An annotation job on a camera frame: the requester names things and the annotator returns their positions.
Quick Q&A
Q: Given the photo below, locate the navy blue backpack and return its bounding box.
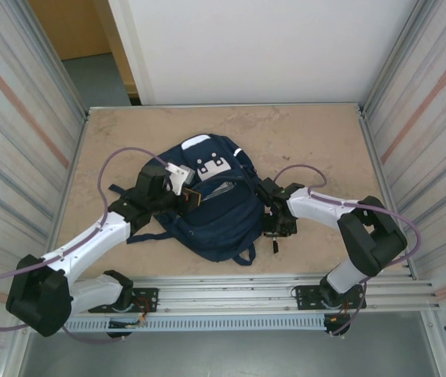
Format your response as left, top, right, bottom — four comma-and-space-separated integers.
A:
108, 133, 271, 264

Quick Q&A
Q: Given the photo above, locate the brown wooden door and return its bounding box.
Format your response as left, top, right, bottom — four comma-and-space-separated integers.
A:
28, 0, 140, 99

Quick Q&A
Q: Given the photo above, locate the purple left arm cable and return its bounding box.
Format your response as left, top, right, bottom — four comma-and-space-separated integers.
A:
0, 146, 168, 346

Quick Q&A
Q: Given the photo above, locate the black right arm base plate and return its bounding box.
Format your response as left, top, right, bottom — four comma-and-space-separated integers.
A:
291, 284, 366, 311

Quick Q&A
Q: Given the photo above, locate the aluminium table rail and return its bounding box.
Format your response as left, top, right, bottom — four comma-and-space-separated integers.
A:
13, 273, 442, 315

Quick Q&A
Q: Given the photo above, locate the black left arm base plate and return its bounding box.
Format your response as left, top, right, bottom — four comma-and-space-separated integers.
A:
87, 287, 159, 314

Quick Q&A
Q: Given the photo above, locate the grey slotted cable duct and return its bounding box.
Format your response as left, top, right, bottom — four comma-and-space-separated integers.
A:
61, 316, 328, 333

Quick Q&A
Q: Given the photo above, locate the white door frame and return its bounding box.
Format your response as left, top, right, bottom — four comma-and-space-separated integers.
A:
107, 0, 156, 106

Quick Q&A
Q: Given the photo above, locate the aluminium frame post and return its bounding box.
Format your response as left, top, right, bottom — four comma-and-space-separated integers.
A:
40, 0, 92, 119
358, 0, 432, 117

